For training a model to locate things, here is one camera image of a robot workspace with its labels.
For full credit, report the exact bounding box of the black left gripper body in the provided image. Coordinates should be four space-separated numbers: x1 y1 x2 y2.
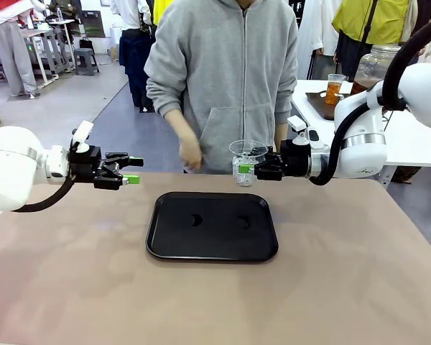
69 145 109 185

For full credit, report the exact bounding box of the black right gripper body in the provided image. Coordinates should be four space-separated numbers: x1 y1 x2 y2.
279 137 313 179

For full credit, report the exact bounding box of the short clear plastic cup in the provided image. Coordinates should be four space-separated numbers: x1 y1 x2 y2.
228 139 269 188

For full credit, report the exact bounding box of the tall clear plastic cup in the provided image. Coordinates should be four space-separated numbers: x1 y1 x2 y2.
325 73 347 106

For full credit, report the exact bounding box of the person's left forearm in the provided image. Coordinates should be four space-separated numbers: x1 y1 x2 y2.
274 68 299 125

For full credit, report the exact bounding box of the person's right forearm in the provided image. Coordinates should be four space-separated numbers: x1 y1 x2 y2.
145 68 199 144

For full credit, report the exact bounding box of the glass drink dispenser jar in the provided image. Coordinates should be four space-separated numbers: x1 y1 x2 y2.
350 45 403 96

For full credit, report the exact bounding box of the person's right hand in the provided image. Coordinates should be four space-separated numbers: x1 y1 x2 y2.
178 134 205 173

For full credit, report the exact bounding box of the dark brown serving tray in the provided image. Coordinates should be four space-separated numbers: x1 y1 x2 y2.
305 91 346 121

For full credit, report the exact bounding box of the black plastic serving tray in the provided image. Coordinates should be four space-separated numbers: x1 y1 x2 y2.
145 191 279 263

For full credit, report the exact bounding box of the person in grey hoodie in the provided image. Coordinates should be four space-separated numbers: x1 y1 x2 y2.
143 0 299 175

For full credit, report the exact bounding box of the bystander in dark trousers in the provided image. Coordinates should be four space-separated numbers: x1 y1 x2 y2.
109 0 155 112

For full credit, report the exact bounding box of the grey plastic stool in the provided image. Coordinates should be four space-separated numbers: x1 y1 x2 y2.
73 47 101 77

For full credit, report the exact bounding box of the white side table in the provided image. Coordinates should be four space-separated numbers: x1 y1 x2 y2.
290 79 431 191

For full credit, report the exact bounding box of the bystander in white coat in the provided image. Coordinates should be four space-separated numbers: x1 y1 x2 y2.
296 0 344 81

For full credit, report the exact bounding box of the bystander in red top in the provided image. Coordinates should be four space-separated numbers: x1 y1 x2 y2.
0 0 40 98

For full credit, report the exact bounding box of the dark green board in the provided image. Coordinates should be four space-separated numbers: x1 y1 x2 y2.
82 10 106 39

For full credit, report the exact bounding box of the bystander in yellow-green jacket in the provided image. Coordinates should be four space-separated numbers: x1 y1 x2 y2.
332 0 417 83

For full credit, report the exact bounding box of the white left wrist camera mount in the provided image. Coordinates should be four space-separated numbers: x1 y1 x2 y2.
71 121 95 154

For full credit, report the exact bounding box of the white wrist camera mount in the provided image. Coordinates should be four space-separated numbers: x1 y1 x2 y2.
286 116 330 149
71 121 95 154

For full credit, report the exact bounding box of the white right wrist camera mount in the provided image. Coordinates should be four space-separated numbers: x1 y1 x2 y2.
286 116 330 149

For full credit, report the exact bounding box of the metal frame workbench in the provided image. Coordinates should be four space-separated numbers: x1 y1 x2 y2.
21 18 76 87

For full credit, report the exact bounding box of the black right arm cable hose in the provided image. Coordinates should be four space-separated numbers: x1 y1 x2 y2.
308 14 431 187

